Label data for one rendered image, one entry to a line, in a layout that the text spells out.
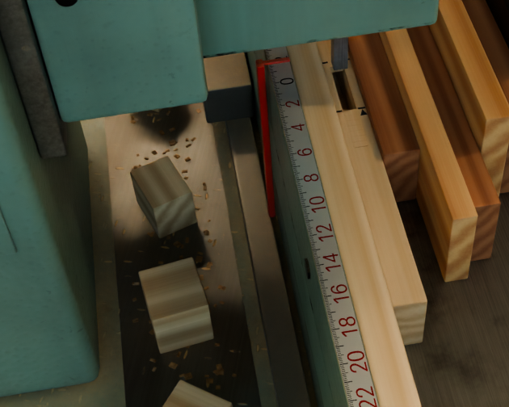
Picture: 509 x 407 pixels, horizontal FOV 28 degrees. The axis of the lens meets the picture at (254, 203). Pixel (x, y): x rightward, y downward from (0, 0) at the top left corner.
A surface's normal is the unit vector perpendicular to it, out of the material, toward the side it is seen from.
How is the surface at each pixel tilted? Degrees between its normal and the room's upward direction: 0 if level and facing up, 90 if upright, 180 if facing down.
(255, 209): 0
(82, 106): 90
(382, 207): 0
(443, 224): 90
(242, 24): 90
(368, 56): 0
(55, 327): 90
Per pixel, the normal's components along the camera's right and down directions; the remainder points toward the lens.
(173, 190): -0.07, -0.65
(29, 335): 0.15, 0.75
